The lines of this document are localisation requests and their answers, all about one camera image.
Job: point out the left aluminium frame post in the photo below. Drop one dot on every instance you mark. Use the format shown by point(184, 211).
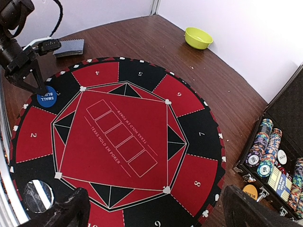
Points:
point(155, 4)

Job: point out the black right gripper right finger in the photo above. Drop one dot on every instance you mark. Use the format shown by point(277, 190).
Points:
point(240, 210)

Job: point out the round red black poker mat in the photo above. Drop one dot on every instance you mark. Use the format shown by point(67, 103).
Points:
point(138, 138)

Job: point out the blue deck of cards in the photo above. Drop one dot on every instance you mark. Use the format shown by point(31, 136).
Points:
point(70, 48)

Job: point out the black poker chip case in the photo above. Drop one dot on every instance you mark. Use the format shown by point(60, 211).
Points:
point(279, 127)

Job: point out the blue yellow card box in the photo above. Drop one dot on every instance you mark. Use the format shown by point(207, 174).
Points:
point(280, 183)

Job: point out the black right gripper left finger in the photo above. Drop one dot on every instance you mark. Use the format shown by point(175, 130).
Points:
point(73, 211)

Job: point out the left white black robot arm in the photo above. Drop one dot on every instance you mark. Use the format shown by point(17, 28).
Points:
point(13, 15)

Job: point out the orange big blind button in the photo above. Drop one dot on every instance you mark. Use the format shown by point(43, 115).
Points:
point(251, 191)

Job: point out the lime green plastic bowl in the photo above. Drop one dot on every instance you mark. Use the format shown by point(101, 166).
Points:
point(197, 38)

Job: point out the blue small blind button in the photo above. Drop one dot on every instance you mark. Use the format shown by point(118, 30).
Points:
point(49, 99)

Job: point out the clear round dealer button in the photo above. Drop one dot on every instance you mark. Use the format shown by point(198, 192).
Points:
point(38, 196)

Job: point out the white round button in case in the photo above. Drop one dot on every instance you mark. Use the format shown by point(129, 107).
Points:
point(282, 157)

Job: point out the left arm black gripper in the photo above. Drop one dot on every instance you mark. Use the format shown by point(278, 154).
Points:
point(18, 64)

